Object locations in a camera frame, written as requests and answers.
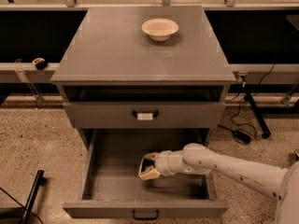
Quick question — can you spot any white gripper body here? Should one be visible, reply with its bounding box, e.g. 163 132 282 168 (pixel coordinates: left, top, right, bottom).
155 150 187 176

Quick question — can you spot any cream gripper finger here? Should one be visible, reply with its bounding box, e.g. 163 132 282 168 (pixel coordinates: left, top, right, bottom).
138 166 161 180
143 152 159 161

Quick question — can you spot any black rxbar chocolate wrapper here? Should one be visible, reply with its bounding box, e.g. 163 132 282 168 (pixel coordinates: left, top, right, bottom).
138 158 155 175

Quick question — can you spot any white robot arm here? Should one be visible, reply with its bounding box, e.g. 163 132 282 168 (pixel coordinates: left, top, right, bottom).
138 143 299 224

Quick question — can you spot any open grey lower drawer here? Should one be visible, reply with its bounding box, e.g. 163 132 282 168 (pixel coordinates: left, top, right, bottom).
64 129 228 219

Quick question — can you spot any grey upper drawer front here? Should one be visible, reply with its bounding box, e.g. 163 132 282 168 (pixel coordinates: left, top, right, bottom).
64 102 225 129

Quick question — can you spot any grey drawer cabinet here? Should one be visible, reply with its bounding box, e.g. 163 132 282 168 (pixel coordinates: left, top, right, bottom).
51 7 235 147

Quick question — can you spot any black power adapter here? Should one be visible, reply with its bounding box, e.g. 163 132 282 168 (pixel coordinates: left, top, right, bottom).
233 130 251 145

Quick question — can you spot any black stand leg right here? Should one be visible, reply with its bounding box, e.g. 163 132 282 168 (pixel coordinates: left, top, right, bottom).
242 80 271 139

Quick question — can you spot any black pole bottom left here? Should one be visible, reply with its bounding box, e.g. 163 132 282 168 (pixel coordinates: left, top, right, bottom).
20 170 46 224

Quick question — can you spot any black lower drawer handle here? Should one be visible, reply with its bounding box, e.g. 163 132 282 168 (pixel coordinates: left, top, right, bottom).
132 210 160 220

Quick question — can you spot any black drawer handle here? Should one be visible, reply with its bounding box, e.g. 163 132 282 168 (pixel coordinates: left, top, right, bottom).
132 210 160 220
132 110 159 120

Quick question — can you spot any black upper drawer handle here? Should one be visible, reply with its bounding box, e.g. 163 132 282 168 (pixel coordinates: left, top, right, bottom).
132 110 159 120

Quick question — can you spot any black cable on floor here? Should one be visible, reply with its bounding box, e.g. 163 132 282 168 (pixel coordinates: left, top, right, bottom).
217 63 276 140

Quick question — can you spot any metal bracket left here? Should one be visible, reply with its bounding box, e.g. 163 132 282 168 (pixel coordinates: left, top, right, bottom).
14 68 44 108

